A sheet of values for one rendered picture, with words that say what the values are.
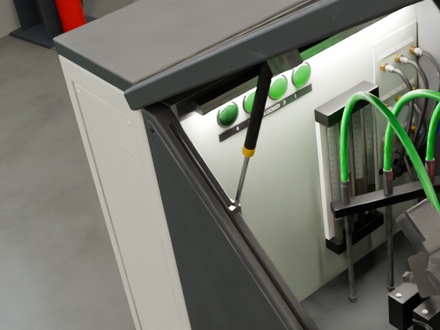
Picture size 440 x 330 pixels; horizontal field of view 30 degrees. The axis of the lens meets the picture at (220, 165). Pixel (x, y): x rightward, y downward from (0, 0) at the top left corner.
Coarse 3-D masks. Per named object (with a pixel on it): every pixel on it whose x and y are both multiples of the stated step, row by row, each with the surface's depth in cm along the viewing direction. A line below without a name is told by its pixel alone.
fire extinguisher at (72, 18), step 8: (56, 0) 496; (64, 0) 493; (72, 0) 495; (80, 0) 501; (64, 8) 496; (72, 8) 497; (80, 8) 501; (64, 16) 500; (72, 16) 500; (80, 16) 502; (64, 24) 504; (72, 24) 502; (80, 24) 504; (64, 32) 509
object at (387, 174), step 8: (408, 96) 148; (416, 96) 146; (424, 96) 145; (432, 96) 143; (400, 104) 151; (392, 112) 153; (392, 128) 156; (392, 136) 158; (384, 144) 160; (384, 152) 161; (384, 160) 162; (384, 168) 163; (384, 176) 164; (392, 176) 165; (384, 184) 165; (392, 184) 165; (384, 192) 166; (392, 192) 166
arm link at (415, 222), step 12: (420, 204) 113; (432, 204) 116; (408, 216) 114; (420, 216) 113; (432, 216) 112; (408, 228) 115; (420, 228) 112; (432, 228) 112; (420, 240) 114; (432, 240) 112; (432, 252) 111; (432, 276) 107
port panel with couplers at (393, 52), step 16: (400, 32) 168; (384, 48) 167; (400, 48) 170; (416, 48) 172; (384, 64) 168; (400, 64) 173; (384, 80) 171; (400, 80) 175; (416, 80) 178; (384, 96) 173; (400, 96) 176; (400, 112) 179; (416, 112) 183; (384, 128) 178; (400, 144) 184; (416, 144) 188
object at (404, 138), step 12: (360, 96) 140; (372, 96) 136; (348, 108) 148; (384, 108) 133; (348, 120) 151; (396, 120) 131; (396, 132) 130; (408, 144) 128; (420, 168) 126; (348, 180) 162; (420, 180) 126; (432, 192) 125
